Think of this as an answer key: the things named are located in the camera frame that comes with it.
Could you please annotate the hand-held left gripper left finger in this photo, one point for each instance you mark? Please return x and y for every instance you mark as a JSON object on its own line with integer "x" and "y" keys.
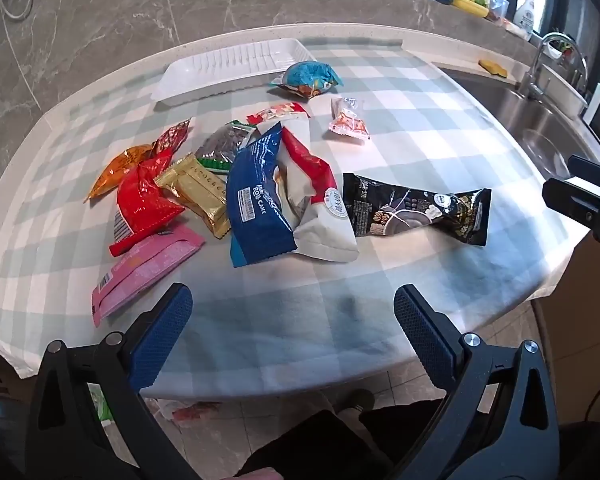
{"x": 165, "y": 330}

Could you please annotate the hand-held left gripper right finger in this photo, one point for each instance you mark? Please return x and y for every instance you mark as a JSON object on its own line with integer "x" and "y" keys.
{"x": 425, "y": 330}

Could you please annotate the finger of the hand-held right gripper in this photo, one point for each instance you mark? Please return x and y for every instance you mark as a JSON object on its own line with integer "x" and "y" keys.
{"x": 570, "y": 195}
{"x": 595, "y": 170}

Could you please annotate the pink snack packet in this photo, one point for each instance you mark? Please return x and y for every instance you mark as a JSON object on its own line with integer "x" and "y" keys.
{"x": 145, "y": 265}

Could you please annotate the long black snack packet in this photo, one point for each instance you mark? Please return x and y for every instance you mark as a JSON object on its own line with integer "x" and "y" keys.
{"x": 410, "y": 210}

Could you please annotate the large white-red snack packet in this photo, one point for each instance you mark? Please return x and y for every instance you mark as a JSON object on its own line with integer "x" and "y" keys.
{"x": 325, "y": 230}

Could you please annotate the gold snack packet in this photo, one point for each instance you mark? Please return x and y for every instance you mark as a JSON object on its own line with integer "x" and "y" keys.
{"x": 200, "y": 190}

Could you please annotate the dark blue cake packet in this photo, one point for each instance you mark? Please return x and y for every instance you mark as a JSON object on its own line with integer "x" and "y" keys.
{"x": 252, "y": 195}

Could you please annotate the orange snack packet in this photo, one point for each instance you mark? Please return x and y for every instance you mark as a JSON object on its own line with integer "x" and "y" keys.
{"x": 117, "y": 170}

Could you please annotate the dark red shiny snack packet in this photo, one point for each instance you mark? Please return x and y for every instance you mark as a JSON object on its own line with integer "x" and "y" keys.
{"x": 172, "y": 137}

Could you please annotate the green-edged clear seed packet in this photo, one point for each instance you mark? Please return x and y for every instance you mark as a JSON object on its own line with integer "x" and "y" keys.
{"x": 222, "y": 145}

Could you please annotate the small pink-white snack packet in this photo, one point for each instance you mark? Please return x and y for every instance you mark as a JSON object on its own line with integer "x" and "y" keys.
{"x": 347, "y": 120}

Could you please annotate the small red-white snack packet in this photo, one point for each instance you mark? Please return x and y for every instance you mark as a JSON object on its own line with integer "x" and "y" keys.
{"x": 280, "y": 110}

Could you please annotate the white plastic tray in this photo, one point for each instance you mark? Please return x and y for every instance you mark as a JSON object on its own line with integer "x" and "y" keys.
{"x": 220, "y": 67}

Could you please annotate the teal round snack packet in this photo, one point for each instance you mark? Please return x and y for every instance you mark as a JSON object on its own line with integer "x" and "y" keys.
{"x": 307, "y": 76}

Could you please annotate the steel sink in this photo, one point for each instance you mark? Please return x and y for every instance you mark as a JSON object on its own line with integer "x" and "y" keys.
{"x": 540, "y": 135}

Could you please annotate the white sink caddy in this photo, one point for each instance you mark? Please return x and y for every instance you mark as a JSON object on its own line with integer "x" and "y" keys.
{"x": 565, "y": 95}

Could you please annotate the white plastic bag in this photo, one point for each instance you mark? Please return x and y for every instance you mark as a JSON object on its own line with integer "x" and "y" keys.
{"x": 185, "y": 410}

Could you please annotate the chrome faucet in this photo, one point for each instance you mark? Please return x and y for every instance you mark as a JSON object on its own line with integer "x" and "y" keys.
{"x": 532, "y": 75}

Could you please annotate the yellow sponge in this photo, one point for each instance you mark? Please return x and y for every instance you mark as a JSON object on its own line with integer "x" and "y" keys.
{"x": 492, "y": 69}

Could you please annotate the white spray bottle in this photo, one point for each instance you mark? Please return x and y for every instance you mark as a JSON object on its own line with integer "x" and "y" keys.
{"x": 525, "y": 12}

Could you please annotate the clear jar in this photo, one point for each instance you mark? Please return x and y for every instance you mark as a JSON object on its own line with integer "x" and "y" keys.
{"x": 500, "y": 10}

